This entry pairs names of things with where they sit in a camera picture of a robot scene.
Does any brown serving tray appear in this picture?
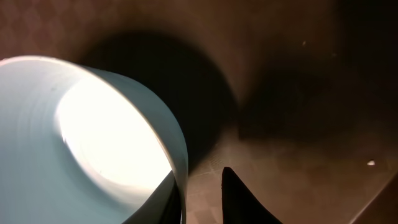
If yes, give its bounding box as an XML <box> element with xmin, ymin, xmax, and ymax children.
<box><xmin>1</xmin><ymin>0</ymin><xmax>397</xmax><ymax>223</ymax></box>

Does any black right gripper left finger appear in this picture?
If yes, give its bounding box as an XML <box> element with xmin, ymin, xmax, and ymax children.
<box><xmin>123</xmin><ymin>172</ymin><xmax>182</xmax><ymax>224</ymax></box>

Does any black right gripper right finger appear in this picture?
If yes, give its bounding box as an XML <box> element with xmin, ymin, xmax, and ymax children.
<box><xmin>221</xmin><ymin>167</ymin><xmax>282</xmax><ymax>224</ymax></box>

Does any light blue bowl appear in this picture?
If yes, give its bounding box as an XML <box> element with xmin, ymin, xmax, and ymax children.
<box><xmin>1</xmin><ymin>55</ymin><xmax>188</xmax><ymax>223</ymax></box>

